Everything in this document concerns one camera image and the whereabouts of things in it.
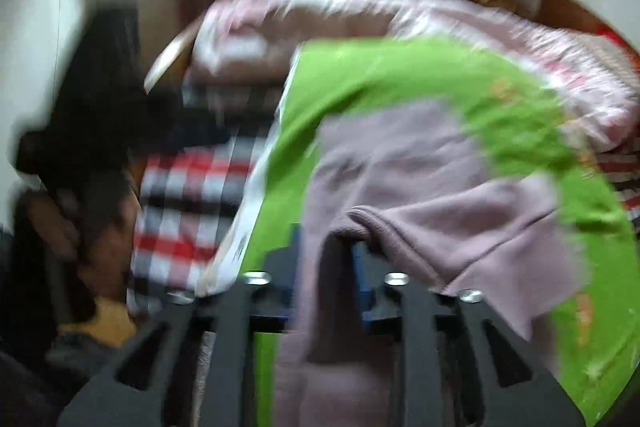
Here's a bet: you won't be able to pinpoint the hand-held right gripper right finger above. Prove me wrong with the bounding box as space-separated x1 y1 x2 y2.
350 241 586 427

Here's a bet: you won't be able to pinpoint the person's dark clothing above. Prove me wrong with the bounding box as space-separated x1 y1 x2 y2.
0 322 118 427

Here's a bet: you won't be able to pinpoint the person's left hand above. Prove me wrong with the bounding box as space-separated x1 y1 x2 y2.
27 192 138 300

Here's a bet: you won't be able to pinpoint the green mat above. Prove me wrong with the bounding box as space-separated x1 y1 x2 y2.
240 36 640 427

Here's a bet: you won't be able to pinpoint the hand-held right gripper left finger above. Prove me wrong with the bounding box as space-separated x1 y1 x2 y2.
57 227 303 427

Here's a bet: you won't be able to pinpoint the mauve pants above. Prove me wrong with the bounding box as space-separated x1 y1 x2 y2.
272 99 583 427

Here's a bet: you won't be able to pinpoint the wooden headboard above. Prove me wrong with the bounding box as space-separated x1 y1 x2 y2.
539 0 623 38

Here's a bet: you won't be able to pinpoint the pink floral quilt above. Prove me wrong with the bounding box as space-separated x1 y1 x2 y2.
192 0 640 152

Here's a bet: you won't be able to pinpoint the red pillow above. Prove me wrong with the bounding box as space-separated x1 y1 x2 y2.
597 26 633 55

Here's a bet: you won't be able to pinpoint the plaid bed sheet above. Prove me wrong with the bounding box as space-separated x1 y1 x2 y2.
127 82 286 323

